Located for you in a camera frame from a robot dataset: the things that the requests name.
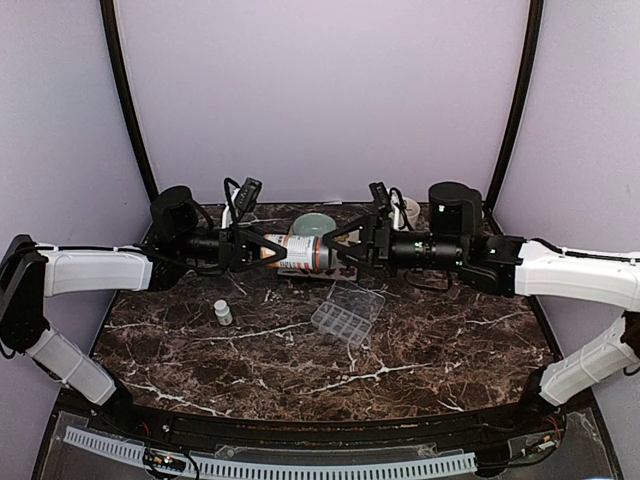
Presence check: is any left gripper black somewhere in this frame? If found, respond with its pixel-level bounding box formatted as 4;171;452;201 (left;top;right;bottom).
175;223;293;273

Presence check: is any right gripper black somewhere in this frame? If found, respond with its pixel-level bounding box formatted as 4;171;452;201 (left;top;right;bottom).
324;212;467;279

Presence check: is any orange pill bottle grey cap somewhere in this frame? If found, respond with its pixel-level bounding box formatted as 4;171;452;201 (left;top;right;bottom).
264;234;333;271

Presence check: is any clear plastic pill organizer box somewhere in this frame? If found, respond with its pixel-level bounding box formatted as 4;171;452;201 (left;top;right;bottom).
311;280;385;347

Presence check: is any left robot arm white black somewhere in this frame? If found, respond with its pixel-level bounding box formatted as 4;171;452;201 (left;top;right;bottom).
1;179;287;436

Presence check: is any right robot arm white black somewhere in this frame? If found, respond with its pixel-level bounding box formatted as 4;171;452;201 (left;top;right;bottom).
323;182;639;434

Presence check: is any square floral ceramic plate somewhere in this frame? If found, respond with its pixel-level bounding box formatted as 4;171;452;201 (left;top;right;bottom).
277;266;358;281

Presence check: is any green ceramic bowl on plate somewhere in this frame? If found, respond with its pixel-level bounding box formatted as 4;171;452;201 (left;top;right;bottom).
291;212;336;237

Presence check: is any small white pill bottle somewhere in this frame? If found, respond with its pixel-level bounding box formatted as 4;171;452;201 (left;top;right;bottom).
214;299;233;326

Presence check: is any beige ceramic mug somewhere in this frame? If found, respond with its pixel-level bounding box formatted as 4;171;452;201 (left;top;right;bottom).
400;197;421;230

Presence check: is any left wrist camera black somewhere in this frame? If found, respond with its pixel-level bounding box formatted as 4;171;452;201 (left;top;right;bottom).
234;177;262;212

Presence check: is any white slotted cable duct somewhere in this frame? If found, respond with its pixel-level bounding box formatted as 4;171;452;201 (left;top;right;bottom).
62;427;478;479

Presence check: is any black front table rail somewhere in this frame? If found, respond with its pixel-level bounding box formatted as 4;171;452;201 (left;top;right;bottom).
72;394;567;450

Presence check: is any left black frame post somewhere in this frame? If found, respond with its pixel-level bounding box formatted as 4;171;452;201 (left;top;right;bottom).
99;0;159;203

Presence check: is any black frame post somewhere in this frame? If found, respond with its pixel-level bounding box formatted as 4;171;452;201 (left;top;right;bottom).
99;0;159;203
484;0;545;215

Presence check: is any right black frame post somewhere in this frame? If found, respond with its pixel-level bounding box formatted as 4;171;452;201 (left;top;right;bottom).
484;0;545;215

